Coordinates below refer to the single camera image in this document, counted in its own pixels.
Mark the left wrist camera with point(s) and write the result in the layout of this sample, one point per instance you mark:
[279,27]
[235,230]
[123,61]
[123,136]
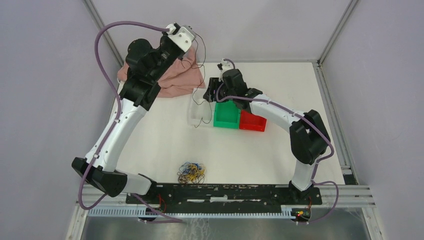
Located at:
[183,36]

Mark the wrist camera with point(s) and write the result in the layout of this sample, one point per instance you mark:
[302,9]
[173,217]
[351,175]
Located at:
[225,65]
[183,36]

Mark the clear plastic bin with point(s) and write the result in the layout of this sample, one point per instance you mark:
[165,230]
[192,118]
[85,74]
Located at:
[200,112]

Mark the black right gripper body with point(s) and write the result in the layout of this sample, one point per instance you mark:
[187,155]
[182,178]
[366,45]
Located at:
[215,82]

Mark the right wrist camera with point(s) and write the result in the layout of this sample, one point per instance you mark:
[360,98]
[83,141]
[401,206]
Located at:
[225,65]

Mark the green plastic bin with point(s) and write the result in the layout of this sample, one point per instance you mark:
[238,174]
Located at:
[226,115]

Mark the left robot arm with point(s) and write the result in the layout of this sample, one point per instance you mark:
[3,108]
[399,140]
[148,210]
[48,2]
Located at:
[146,65]

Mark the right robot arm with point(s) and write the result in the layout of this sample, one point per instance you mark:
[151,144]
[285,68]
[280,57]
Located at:
[310,142]

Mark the pink cloth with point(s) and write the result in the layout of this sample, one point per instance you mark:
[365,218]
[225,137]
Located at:
[182,77]

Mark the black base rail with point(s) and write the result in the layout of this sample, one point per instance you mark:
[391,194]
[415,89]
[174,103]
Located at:
[176,198]

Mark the red plastic bin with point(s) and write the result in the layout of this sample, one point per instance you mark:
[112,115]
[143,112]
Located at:
[251,122]

